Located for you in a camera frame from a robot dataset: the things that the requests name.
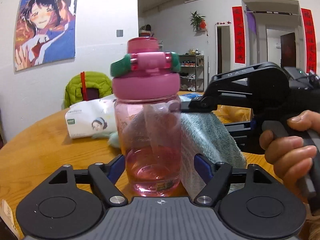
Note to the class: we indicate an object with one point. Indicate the right hand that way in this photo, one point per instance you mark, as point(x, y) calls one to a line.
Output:
point(290, 158)

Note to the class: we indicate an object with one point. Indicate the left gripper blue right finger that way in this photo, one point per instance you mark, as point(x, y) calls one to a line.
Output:
point(217, 179)

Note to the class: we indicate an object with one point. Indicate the right red couplet banner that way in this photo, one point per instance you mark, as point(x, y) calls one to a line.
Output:
point(310, 40)

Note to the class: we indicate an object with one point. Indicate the round wooden table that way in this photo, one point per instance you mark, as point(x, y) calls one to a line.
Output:
point(46, 175)

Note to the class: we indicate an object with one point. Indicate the grey wall switch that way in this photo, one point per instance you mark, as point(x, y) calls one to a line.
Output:
point(119, 33)

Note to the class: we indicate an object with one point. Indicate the blue yellow flat packet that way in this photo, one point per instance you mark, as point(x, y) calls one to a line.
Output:
point(189, 96)

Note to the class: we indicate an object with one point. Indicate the white tissue pack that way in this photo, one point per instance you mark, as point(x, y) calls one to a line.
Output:
point(90, 118)

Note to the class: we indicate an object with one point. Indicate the plastic bag of rubber bands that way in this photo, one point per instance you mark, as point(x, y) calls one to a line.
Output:
point(231, 114)

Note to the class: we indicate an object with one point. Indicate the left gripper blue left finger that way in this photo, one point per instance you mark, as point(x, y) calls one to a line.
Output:
point(103, 180)

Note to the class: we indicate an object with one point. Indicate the potted wall plant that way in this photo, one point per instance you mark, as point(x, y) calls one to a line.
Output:
point(197, 22)

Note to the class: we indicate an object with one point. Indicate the red door couplet banner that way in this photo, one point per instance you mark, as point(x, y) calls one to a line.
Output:
point(239, 35)

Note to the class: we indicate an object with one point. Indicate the dark red chair with jacket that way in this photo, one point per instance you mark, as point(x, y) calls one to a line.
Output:
point(92, 94)

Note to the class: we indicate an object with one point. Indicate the light blue striped towel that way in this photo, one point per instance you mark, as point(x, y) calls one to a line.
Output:
point(201, 133)

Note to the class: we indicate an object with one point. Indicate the pink water bottle green handle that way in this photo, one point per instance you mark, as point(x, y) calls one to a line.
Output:
point(147, 110)

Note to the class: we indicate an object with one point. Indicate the anime wall poster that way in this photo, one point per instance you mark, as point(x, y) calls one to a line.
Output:
point(45, 32)

